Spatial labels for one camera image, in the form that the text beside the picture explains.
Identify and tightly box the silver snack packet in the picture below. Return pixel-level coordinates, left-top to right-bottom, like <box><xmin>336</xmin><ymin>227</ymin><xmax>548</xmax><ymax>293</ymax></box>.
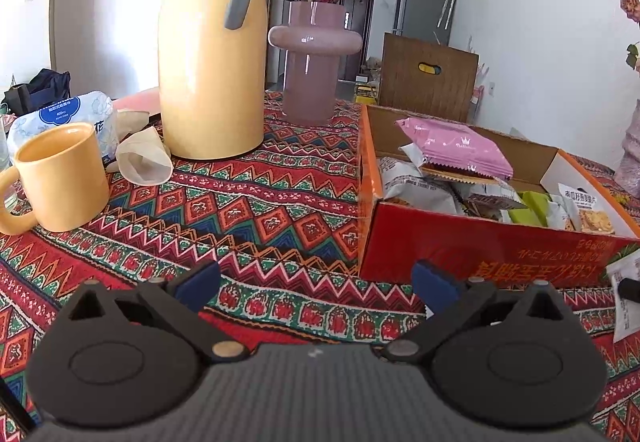
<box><xmin>466</xmin><ymin>182</ymin><xmax>527</xmax><ymax>212</ymax></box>
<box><xmin>398</xmin><ymin>142</ymin><xmax>426</xmax><ymax>168</ymax></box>
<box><xmin>605</xmin><ymin>255</ymin><xmax>640</xmax><ymax>344</ymax></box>
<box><xmin>382</xmin><ymin>175</ymin><xmax>466</xmax><ymax>217</ymax></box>
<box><xmin>377</xmin><ymin>156</ymin><xmax>426</xmax><ymax>185</ymax></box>

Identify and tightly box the glittery pink vase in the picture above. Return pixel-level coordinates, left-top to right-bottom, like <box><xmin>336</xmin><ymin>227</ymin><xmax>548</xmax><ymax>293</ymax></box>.
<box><xmin>612</xmin><ymin>122</ymin><xmax>640</xmax><ymax>198</ymax></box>

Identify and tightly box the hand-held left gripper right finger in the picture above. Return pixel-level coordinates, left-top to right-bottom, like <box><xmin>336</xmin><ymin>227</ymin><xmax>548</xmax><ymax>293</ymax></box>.
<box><xmin>382</xmin><ymin>259</ymin><xmax>573</xmax><ymax>365</ymax></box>

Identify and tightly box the red cardboard box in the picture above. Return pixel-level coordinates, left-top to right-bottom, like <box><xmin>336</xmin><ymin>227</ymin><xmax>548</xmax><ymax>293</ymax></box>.
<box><xmin>357</xmin><ymin>104</ymin><xmax>640</xmax><ymax>295</ymax></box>

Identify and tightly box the yellow ceramic mug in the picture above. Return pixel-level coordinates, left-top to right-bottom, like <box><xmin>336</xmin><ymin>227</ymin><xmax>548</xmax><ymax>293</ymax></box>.
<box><xmin>0</xmin><ymin>122</ymin><xmax>111</xmax><ymax>235</ymax></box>

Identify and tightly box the yellow thermos jug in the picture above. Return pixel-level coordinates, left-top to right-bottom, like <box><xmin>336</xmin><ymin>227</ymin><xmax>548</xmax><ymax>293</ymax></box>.
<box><xmin>157</xmin><ymin>0</ymin><xmax>269</xmax><ymax>160</ymax></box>

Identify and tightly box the large pink snack packet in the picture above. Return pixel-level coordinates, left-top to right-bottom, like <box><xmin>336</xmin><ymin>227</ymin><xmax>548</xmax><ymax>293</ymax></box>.
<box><xmin>394</xmin><ymin>116</ymin><xmax>515</xmax><ymax>180</ymax></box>

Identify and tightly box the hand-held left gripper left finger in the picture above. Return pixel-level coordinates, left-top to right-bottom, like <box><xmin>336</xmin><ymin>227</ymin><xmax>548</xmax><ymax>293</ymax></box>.
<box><xmin>65</xmin><ymin>261</ymin><xmax>248</xmax><ymax>364</ymax></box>

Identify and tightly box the pink flower decoration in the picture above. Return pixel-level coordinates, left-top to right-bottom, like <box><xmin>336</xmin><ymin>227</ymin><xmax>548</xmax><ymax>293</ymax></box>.
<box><xmin>469</xmin><ymin>62</ymin><xmax>489</xmax><ymax>112</ymax></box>

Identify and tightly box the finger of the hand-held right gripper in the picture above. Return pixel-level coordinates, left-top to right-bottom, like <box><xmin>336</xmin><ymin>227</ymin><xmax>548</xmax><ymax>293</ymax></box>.
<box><xmin>617</xmin><ymin>278</ymin><xmax>640</xmax><ymax>305</ymax></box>

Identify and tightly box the white biscuit picture packet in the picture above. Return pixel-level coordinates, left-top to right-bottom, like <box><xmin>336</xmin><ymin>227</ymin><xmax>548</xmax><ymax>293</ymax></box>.
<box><xmin>557</xmin><ymin>182</ymin><xmax>616</xmax><ymax>235</ymax></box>

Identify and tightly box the dark blue folding chair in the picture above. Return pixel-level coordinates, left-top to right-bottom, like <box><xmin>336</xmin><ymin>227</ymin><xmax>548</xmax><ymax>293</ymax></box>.
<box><xmin>1</xmin><ymin>69</ymin><xmax>72</xmax><ymax>117</ymax></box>

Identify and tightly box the gold biscuit packet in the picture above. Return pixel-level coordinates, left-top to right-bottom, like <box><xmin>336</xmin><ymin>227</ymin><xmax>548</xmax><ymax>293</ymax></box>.
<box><xmin>420</xmin><ymin>163</ymin><xmax>501</xmax><ymax>186</ymax></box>

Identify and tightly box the beige paper cup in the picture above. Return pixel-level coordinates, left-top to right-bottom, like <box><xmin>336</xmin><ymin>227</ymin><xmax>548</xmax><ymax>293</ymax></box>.
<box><xmin>105</xmin><ymin>125</ymin><xmax>174</xmax><ymax>184</ymax></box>
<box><xmin>114</xmin><ymin>108</ymin><xmax>153</xmax><ymax>135</ymax></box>

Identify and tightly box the blue white tissue pack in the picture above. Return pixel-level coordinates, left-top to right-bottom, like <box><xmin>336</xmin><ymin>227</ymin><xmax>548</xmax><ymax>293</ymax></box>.
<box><xmin>6</xmin><ymin>91</ymin><xmax>119</xmax><ymax>168</ymax></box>

